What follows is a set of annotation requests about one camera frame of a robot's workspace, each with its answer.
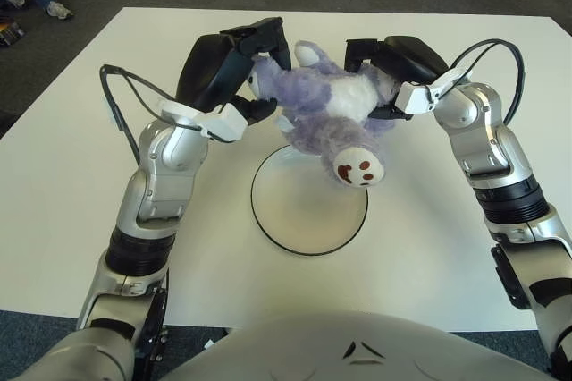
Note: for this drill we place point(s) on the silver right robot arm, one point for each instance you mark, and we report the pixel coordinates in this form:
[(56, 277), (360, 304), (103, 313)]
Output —
[(491, 148)]

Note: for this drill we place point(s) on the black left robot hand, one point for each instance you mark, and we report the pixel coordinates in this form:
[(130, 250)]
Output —
[(205, 72)]

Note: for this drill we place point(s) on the white plate with black rim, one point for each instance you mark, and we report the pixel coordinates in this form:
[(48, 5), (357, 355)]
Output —
[(308, 224)]

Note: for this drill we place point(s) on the silver robot torso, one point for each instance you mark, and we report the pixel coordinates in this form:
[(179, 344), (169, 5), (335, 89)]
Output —
[(313, 354)]

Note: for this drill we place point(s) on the purple plush bunny doll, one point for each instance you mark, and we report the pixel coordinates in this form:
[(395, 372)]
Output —
[(322, 99)]

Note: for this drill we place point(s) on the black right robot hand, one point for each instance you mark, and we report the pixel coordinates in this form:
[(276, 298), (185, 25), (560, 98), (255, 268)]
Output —
[(411, 61)]

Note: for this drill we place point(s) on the dark object at left edge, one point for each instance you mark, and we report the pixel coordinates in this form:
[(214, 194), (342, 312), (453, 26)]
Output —
[(11, 34)]

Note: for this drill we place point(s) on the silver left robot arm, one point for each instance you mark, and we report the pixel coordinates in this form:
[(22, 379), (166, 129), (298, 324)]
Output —
[(165, 184)]

